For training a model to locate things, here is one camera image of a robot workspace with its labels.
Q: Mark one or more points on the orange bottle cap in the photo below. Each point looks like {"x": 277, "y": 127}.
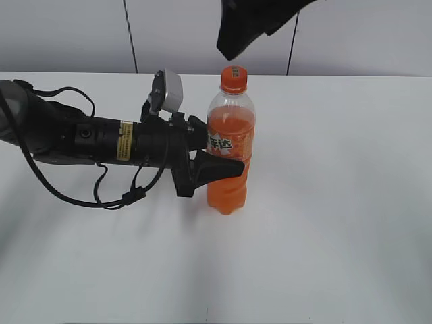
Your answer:
{"x": 234, "y": 79}

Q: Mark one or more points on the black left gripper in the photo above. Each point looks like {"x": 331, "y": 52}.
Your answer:
{"x": 166, "y": 144}

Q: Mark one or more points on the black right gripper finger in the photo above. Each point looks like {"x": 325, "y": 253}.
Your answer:
{"x": 242, "y": 22}
{"x": 278, "y": 13}

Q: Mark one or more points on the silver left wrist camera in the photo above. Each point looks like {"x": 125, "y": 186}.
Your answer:
{"x": 166, "y": 92}

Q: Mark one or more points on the orange soda plastic bottle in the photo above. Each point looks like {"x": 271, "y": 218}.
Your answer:
{"x": 231, "y": 120}

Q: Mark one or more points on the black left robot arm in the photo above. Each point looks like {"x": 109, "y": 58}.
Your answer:
{"x": 59, "y": 134}

